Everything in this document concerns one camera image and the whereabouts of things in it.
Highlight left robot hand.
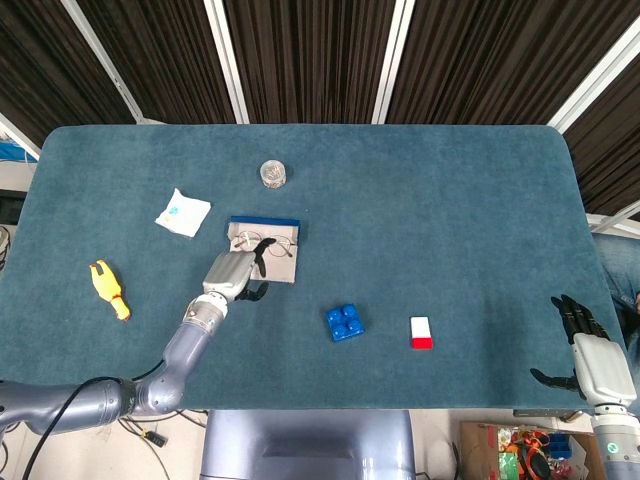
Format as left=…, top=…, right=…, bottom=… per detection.
left=202, top=237, right=278, bottom=304

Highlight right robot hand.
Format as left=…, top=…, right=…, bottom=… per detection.
left=529, top=293, right=640, bottom=410

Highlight wire-frame eyeglasses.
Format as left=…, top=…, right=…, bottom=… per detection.
left=233, top=230, right=297, bottom=260

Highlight cardboard box of toys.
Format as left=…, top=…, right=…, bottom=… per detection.
left=459, top=421, right=604, bottom=480

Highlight white tissue packet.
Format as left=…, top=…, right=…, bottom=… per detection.
left=154, top=187, right=213, bottom=238

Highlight small blue bin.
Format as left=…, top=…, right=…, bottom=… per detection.
left=546, top=432, right=572, bottom=459

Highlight clear round plastic jar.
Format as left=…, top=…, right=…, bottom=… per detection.
left=258, top=159, right=290, bottom=190

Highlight blue jeans leg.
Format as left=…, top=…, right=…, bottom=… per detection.
left=591, top=230, right=640, bottom=321

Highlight yellow rubber chicken toy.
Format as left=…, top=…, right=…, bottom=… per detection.
left=88, top=258, right=132, bottom=323

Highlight blue four-stud building block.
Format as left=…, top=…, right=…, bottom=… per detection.
left=325, top=303, right=366, bottom=344

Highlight green packet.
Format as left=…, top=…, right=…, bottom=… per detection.
left=498, top=451, right=522, bottom=480

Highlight teal table cloth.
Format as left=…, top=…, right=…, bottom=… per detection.
left=0, top=123, right=627, bottom=412

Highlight blue-grey robot torso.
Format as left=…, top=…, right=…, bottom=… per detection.
left=199, top=409, right=416, bottom=480

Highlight red and white eraser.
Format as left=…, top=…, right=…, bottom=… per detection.
left=409, top=315, right=435, bottom=351

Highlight dark brown pleated curtain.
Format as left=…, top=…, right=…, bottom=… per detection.
left=0, top=0, right=640, bottom=221

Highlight blue plastic sheet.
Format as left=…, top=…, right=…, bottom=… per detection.
left=0, top=139, right=39, bottom=163

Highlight white frame rail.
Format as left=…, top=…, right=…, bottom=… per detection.
left=585, top=199, right=640, bottom=237

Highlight black floor cables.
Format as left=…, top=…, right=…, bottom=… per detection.
left=0, top=408, right=209, bottom=480

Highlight white frame post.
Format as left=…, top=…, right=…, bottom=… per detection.
left=371, top=0, right=417, bottom=125
left=60, top=0, right=166, bottom=125
left=0, top=112, right=42, bottom=160
left=546, top=17, right=640, bottom=135
left=203, top=0, right=250, bottom=125

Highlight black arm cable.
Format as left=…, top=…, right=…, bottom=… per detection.
left=22, top=358, right=169, bottom=480

